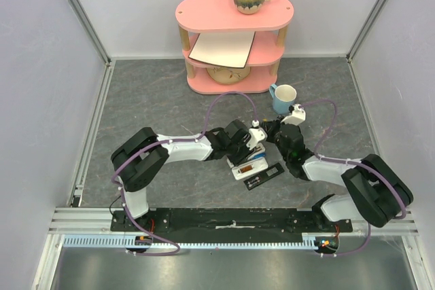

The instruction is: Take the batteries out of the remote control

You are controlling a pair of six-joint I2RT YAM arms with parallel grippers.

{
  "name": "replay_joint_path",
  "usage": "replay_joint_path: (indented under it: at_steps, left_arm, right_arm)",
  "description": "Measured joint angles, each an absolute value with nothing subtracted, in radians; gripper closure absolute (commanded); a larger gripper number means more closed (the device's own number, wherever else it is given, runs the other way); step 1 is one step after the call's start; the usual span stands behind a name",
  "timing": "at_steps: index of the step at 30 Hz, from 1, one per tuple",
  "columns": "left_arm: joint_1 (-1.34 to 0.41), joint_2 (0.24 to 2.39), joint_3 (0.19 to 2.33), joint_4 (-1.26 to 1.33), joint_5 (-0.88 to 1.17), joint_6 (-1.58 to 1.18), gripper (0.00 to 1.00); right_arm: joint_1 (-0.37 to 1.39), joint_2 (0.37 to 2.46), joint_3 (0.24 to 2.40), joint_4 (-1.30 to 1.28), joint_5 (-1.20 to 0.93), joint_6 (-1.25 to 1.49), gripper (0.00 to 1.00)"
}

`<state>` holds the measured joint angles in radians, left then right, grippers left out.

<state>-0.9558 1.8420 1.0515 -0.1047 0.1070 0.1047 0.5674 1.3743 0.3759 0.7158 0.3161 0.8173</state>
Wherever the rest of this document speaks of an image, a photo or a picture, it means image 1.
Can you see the beige floral bowl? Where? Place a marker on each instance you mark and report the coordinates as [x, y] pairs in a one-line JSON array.
[[227, 76]]

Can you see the black remote control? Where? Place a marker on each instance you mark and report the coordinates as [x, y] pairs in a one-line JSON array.
[[264, 176]]

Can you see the blue slotted cable duct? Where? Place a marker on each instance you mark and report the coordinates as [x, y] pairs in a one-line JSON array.
[[133, 242]]

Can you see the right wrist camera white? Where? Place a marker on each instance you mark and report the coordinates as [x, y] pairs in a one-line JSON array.
[[296, 116]]

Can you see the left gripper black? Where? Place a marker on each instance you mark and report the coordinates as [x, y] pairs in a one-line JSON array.
[[245, 154]]

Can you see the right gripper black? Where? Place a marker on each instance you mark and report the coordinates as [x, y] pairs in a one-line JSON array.
[[274, 128]]

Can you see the light blue mug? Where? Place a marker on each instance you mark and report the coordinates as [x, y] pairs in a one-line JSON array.
[[283, 97]]

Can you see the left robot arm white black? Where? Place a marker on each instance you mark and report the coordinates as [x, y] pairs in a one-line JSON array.
[[140, 158]]

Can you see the pink three tier shelf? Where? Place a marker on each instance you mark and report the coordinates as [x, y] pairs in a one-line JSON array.
[[208, 16]]

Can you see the white board black edge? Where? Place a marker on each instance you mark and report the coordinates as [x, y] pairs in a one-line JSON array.
[[224, 49]]

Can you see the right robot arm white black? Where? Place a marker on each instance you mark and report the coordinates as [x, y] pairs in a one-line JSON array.
[[375, 192]]

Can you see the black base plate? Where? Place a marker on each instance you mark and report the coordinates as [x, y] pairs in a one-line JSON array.
[[238, 225]]

